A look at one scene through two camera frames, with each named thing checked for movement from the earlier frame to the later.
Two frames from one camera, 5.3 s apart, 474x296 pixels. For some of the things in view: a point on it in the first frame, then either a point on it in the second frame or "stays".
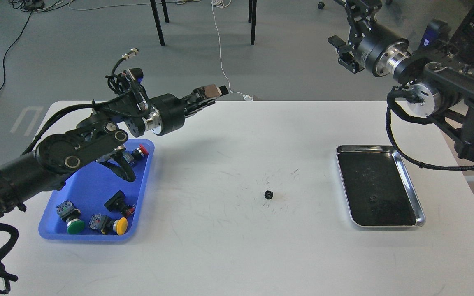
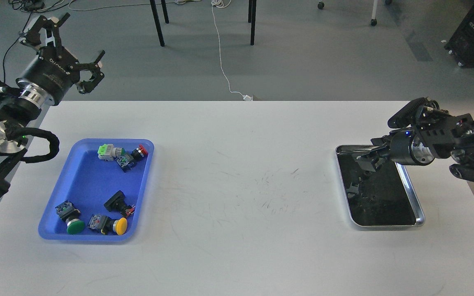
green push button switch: x=67 y=211 stays
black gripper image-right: x=382 y=50 -> x=405 y=148
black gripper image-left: x=168 y=112 -> x=49 y=76
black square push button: x=117 y=202 stays
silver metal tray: x=378 y=190 stays
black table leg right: x=252 y=18 stays
